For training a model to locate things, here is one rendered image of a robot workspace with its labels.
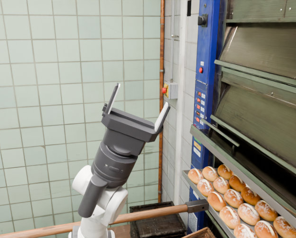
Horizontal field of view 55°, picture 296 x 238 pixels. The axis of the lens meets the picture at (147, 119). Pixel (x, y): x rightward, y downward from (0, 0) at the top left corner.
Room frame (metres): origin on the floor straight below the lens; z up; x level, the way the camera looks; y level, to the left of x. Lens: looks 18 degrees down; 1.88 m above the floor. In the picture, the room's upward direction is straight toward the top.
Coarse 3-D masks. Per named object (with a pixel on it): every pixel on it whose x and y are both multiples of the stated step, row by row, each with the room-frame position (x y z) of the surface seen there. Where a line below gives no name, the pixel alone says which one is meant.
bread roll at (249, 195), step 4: (244, 188) 1.06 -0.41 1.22; (248, 188) 1.04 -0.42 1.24; (244, 192) 1.04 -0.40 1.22; (248, 192) 1.02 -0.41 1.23; (252, 192) 1.01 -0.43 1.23; (244, 196) 1.02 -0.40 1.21; (248, 196) 1.01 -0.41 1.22; (252, 196) 1.00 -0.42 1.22; (256, 196) 1.00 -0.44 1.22; (244, 200) 1.03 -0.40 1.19; (248, 200) 1.00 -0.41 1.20; (252, 200) 0.99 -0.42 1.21; (256, 200) 0.99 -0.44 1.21; (260, 200) 1.00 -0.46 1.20; (252, 204) 0.99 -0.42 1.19
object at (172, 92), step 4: (164, 84) 1.93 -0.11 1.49; (168, 84) 1.86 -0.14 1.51; (172, 84) 1.85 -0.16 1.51; (176, 84) 1.86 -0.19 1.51; (168, 88) 1.85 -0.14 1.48; (172, 88) 1.85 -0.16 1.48; (176, 88) 1.86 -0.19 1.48; (168, 92) 1.85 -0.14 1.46; (172, 92) 1.85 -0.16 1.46; (176, 92) 1.86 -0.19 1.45; (168, 96) 1.85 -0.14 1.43; (172, 96) 1.85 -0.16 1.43; (176, 96) 1.86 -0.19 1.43
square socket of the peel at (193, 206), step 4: (196, 200) 0.99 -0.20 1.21; (200, 200) 0.99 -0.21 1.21; (204, 200) 0.99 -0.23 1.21; (188, 204) 0.96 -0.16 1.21; (192, 204) 0.96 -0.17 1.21; (196, 204) 0.96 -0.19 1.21; (200, 204) 0.96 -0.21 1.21; (204, 204) 0.96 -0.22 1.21; (208, 204) 0.97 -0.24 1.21; (188, 208) 0.94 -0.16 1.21; (192, 208) 0.95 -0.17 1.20; (196, 208) 0.95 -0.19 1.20; (200, 208) 0.96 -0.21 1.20; (204, 208) 0.96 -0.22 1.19; (208, 208) 0.97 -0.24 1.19; (188, 212) 0.94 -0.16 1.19; (192, 212) 0.95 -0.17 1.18
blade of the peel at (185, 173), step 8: (216, 168) 1.29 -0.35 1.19; (184, 176) 1.22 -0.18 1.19; (192, 184) 1.13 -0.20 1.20; (200, 192) 1.05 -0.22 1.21; (240, 192) 1.09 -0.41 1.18; (216, 216) 0.91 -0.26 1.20; (224, 224) 0.85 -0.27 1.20; (248, 224) 0.88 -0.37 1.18; (272, 224) 0.88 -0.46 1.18; (232, 232) 0.84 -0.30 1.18
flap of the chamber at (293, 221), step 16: (208, 144) 1.10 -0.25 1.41; (224, 144) 1.11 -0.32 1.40; (224, 160) 0.96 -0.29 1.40; (240, 160) 0.96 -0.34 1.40; (256, 160) 0.98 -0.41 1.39; (240, 176) 0.86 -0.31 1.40; (272, 176) 0.86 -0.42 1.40; (288, 176) 0.87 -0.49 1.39; (256, 192) 0.77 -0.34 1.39; (288, 192) 0.75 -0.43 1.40
